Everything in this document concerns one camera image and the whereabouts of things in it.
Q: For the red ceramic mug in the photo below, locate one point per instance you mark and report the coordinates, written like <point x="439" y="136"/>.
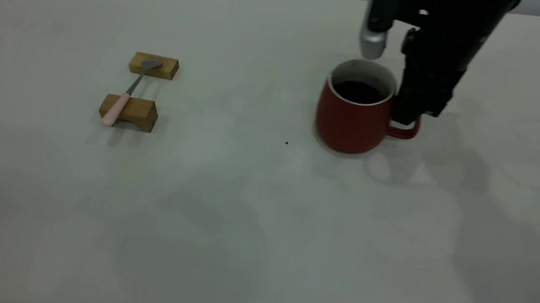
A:
<point x="349" y="125"/>

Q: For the arched wooden block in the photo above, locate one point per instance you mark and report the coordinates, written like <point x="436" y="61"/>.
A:
<point x="140" y="109"/>

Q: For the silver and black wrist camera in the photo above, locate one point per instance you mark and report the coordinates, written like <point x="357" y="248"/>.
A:
<point x="374" y="36"/>

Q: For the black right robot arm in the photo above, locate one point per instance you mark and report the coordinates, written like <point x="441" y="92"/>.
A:
<point x="484" y="11"/>

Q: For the flat wooden block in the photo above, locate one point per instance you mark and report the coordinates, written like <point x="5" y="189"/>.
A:
<point x="162" y="69"/>

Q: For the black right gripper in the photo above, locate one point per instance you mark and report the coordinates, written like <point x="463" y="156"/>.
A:
<point x="432" y="63"/>

